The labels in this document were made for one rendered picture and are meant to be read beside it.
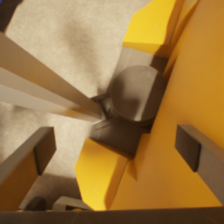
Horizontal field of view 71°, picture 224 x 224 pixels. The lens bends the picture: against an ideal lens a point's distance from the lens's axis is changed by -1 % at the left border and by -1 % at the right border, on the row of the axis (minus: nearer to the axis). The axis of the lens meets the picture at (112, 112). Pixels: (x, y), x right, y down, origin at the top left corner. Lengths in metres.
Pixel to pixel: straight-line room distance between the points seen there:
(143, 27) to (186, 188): 0.58
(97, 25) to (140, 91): 0.72
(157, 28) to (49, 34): 0.75
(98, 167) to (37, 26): 0.99
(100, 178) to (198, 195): 0.42
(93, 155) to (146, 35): 0.47
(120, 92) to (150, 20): 0.32
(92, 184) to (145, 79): 0.39
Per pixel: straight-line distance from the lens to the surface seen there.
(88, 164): 0.60
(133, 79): 0.49
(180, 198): 0.22
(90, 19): 1.16
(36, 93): 0.17
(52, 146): 0.16
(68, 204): 0.91
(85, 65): 1.02
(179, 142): 0.17
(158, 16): 0.69
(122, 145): 0.62
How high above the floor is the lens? 0.91
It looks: 81 degrees down
